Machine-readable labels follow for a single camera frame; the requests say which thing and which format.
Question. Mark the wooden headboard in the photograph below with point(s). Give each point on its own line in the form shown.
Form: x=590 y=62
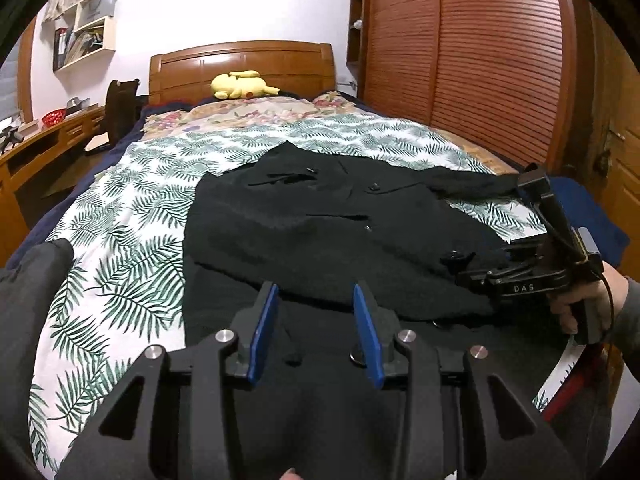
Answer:
x=240 y=67

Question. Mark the person's right hand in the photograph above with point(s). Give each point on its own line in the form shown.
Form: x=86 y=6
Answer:
x=565 y=312

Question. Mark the wooden door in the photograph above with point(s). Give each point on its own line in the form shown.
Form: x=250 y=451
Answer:
x=620 y=135

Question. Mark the leaf print blanket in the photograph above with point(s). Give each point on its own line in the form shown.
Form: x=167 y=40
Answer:
x=125 y=260

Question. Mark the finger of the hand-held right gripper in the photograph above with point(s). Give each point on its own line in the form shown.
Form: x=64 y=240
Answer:
x=477 y=278
x=525 y=250

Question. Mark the dark blue cloth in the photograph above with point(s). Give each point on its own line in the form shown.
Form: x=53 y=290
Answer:
x=592 y=215

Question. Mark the wooden slatted wardrobe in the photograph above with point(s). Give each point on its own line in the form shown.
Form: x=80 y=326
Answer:
x=480 y=50

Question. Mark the red basket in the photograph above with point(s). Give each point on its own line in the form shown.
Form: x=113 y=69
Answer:
x=53 y=118

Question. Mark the woven straw mat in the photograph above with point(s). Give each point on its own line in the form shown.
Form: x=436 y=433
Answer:
x=480 y=152

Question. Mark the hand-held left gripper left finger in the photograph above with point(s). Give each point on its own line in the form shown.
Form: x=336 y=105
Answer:
x=262 y=332

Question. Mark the dark wooden chair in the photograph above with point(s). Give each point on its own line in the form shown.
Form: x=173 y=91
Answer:
x=117 y=110

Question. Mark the yellow plush toy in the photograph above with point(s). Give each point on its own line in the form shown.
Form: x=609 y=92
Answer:
x=241 y=85

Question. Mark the black desk gadget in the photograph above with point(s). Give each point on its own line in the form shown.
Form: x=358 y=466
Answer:
x=10 y=136

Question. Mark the dark grey cloth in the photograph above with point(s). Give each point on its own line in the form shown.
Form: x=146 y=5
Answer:
x=30 y=310

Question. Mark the silver desk item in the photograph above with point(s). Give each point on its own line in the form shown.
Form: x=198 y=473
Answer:
x=76 y=105

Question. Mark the black coat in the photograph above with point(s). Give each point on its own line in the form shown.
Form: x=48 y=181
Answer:
x=325 y=240

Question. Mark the white hanging cloth bag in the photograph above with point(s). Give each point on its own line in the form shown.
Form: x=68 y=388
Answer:
x=60 y=2

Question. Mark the floral blanket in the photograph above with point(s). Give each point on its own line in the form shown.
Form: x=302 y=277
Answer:
x=240 y=110

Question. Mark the white wall shelf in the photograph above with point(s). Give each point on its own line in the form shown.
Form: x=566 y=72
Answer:
x=85 y=20

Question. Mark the person's right forearm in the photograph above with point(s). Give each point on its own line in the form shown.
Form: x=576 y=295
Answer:
x=627 y=325

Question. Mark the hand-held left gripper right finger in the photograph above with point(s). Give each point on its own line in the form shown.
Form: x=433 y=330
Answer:
x=369 y=345

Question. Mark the dark blue bed sheet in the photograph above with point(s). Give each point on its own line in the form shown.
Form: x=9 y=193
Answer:
x=75 y=185

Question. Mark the wooden desk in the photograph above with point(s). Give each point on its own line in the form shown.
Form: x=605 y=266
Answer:
x=35 y=155

